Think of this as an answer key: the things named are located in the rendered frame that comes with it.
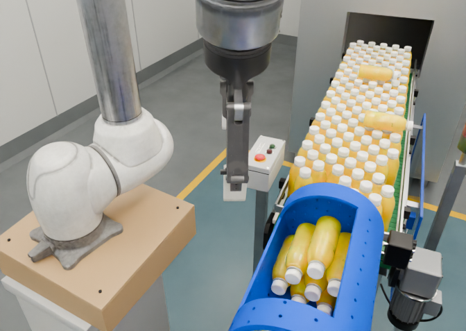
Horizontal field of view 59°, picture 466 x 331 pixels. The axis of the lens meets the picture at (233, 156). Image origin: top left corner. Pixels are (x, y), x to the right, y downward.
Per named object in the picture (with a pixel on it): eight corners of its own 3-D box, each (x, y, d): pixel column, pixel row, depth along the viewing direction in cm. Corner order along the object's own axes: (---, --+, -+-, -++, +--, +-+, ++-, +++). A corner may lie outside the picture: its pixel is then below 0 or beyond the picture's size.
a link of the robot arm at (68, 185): (28, 218, 109) (1, 151, 96) (90, 185, 120) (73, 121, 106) (59, 252, 100) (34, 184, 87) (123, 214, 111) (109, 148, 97)
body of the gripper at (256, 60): (277, 54, 42) (268, 121, 49) (269, 10, 48) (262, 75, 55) (202, 54, 42) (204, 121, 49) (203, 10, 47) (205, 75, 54)
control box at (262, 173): (240, 186, 148) (241, 162, 142) (259, 157, 163) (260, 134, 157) (268, 193, 145) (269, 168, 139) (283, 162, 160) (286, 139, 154)
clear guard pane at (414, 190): (390, 305, 170) (419, 217, 143) (401, 191, 230) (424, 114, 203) (391, 305, 170) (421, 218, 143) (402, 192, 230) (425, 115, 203)
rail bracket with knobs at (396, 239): (375, 265, 131) (381, 242, 125) (377, 249, 137) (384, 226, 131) (408, 275, 128) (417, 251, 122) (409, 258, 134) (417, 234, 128)
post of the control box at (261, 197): (249, 334, 209) (256, 175, 153) (252, 327, 213) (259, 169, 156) (257, 337, 208) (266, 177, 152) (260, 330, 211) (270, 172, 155)
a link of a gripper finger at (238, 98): (246, 75, 49) (250, 71, 44) (246, 119, 50) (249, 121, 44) (226, 75, 49) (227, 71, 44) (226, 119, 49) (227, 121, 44)
